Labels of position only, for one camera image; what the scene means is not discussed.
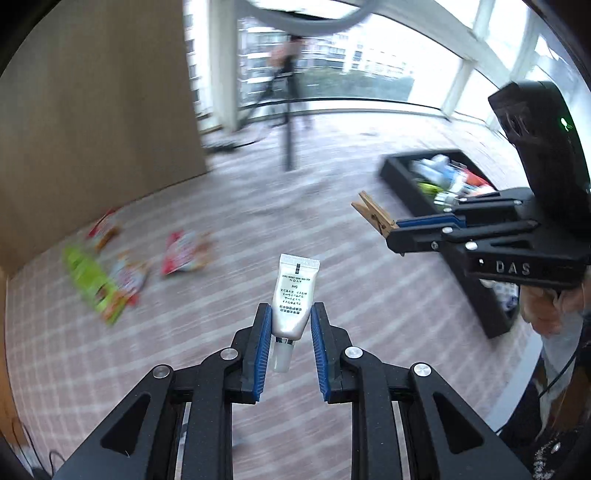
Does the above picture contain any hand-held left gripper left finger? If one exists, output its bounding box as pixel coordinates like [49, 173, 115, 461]
[53, 302, 273, 480]

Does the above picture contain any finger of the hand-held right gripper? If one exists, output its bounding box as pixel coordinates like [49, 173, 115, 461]
[385, 220, 542, 258]
[396, 187, 536, 232]

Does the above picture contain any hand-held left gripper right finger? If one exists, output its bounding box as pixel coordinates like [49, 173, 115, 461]
[310, 302, 534, 480]

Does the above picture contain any wooden clothespin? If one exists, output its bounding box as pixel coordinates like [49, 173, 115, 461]
[351, 191, 399, 238]

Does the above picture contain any small silver tube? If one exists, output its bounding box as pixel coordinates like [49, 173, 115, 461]
[271, 253, 321, 374]

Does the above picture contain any black rectangular container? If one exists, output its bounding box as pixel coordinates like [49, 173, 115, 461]
[379, 148, 527, 340]

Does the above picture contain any person's right hand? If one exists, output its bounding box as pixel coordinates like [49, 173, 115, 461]
[519, 276, 591, 335]

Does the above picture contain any red packet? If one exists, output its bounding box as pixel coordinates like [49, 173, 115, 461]
[462, 168, 496, 193]

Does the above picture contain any red and white sachet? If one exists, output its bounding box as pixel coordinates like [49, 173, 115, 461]
[161, 231, 213, 277]
[87, 209, 123, 252]

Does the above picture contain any orange and white sachet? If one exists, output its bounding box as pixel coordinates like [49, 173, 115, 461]
[108, 256, 151, 308]

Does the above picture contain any long green packet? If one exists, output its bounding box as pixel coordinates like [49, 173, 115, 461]
[62, 244, 132, 326]

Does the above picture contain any black tripod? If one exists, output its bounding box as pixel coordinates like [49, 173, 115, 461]
[245, 36, 315, 172]

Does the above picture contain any person's dark clothing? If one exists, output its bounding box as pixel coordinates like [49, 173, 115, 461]
[501, 392, 591, 480]

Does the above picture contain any light wooden panel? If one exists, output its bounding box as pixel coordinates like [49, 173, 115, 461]
[0, 0, 209, 278]

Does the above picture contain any white window frame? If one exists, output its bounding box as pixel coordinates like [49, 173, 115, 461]
[441, 0, 591, 126]

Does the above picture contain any black cable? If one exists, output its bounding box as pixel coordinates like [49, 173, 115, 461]
[11, 415, 65, 480]

